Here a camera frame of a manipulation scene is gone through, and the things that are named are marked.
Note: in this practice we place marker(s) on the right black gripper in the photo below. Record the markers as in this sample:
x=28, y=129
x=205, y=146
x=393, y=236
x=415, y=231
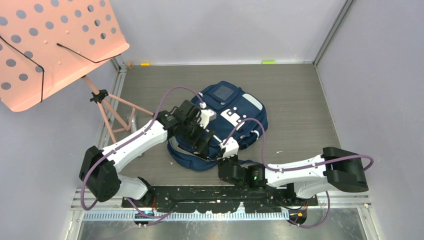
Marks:
x=225, y=158

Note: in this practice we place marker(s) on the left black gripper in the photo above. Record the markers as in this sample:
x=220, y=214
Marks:
x=199, y=144

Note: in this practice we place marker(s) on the navy blue student backpack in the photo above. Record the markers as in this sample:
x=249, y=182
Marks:
x=238, y=114

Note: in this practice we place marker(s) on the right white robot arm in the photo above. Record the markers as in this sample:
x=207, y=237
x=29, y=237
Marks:
x=334, y=169

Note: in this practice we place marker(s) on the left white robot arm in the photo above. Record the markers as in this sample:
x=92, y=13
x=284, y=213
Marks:
x=100, y=169

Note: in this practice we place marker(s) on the green tape marker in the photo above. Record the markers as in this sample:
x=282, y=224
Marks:
x=268, y=62

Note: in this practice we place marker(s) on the pink perforated music stand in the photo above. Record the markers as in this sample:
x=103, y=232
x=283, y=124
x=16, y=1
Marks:
x=46, y=45

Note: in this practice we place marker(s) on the black mounting base plate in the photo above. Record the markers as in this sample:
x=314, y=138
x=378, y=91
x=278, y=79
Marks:
x=218, y=199

